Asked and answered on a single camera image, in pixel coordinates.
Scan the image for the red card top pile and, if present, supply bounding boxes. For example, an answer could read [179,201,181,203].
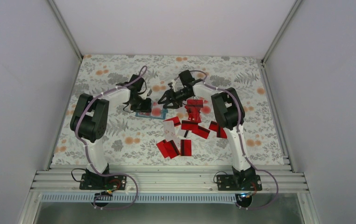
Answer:
[181,120,198,131]

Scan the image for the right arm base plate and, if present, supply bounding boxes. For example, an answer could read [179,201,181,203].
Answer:
[216,175,263,191]

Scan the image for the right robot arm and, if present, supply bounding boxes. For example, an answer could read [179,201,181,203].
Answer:
[157,70,251,190]

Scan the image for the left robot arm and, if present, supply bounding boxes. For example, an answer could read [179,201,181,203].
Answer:
[70,74,152,189]

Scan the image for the red card right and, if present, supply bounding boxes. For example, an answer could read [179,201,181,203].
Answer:
[209,121,227,139]

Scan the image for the red card pile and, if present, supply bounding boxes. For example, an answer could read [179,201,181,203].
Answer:
[181,120,198,131]
[192,126,210,139]

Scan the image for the red card centre pile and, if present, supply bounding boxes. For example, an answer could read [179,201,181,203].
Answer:
[192,126,210,139]

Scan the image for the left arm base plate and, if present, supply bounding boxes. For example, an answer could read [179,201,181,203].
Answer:
[79,173,127,191]

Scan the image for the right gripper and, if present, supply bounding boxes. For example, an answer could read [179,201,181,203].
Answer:
[158,88,192,109]

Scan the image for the white april card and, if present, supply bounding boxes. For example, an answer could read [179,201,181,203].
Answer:
[163,120,176,141]

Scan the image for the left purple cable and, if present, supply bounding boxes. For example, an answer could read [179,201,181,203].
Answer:
[74,65,148,211]

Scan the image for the white card big red dot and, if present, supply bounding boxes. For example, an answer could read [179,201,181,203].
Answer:
[151,108,162,117]

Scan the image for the red card front left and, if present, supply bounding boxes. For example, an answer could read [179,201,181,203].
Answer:
[156,140,180,159]

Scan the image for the aluminium rail frame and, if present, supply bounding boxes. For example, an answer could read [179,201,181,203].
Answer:
[30,165,309,193]

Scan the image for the teal leather card holder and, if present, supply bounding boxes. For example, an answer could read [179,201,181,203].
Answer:
[135,107,168,120]

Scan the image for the red card front middle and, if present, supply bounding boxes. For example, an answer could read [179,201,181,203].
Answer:
[180,139,192,156]

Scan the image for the purple cable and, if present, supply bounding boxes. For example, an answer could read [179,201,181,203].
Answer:
[170,70,279,211]
[74,65,148,211]

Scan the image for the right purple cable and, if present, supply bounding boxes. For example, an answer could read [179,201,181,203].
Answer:
[170,70,279,211]

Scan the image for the floral table mat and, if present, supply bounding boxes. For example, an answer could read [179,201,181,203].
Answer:
[52,55,284,166]

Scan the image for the perforated cable tray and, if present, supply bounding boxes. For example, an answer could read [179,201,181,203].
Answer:
[40,192,236,204]

